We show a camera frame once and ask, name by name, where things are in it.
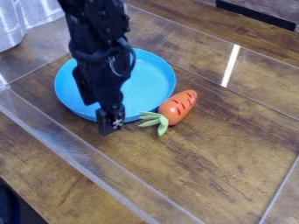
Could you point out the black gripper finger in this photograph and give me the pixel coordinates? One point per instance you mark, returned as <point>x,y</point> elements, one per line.
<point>109,121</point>

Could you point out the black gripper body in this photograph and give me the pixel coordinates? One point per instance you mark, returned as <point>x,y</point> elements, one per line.
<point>100,73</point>

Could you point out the orange toy carrot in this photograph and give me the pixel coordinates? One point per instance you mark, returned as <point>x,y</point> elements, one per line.
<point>171,112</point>

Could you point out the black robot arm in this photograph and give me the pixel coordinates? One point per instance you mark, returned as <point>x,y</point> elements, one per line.
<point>99,24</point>

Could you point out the blue round tray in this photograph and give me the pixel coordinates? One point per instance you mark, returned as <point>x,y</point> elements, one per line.
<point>145,90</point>

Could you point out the clear acrylic enclosure wall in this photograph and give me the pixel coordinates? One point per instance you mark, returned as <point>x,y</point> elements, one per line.
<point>210,172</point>

